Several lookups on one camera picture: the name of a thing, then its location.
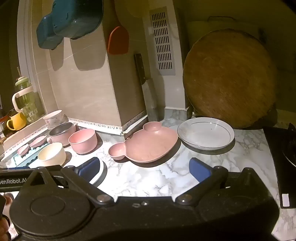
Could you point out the black gas stove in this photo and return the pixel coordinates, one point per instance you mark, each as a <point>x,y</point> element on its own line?
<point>277,162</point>

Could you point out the teal hanging pots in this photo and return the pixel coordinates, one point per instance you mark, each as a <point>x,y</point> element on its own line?
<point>67,20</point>

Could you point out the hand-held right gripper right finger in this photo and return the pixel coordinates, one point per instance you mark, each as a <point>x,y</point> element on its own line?
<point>198,166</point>

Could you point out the pink round bowl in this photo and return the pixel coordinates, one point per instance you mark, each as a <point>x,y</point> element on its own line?
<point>83,142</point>

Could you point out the white plate with dark rim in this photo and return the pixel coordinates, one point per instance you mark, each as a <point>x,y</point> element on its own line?
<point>204,134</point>

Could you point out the white patterned bowl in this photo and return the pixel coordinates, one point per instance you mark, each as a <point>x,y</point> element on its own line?
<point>53,119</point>

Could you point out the pink bear-shaped plate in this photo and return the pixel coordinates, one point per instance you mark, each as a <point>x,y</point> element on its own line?
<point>148,143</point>

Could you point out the teal dish rack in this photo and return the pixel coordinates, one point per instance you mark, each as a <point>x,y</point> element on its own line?
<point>23,161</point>

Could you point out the person's left hand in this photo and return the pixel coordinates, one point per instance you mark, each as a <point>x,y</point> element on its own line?
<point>5,226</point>

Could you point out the white vent grille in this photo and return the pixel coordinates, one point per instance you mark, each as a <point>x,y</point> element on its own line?
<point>162,41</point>

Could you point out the pink pot with steel inside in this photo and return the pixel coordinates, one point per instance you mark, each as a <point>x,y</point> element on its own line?
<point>62,135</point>

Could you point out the green glass pitcher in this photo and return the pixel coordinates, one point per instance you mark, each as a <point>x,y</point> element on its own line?
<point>29,102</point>

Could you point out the round wooden cutting board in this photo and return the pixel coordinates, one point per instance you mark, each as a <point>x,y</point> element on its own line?
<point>229,78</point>

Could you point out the orange spatula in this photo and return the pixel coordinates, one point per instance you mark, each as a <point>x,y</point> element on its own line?
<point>118,41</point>

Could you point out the cream bowl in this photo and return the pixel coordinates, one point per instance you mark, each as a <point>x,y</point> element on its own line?
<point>52,154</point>

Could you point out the yellow mug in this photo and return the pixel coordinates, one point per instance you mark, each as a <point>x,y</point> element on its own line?
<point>18,121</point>

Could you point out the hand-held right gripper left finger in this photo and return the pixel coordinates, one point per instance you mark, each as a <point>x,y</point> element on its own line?
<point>89,166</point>

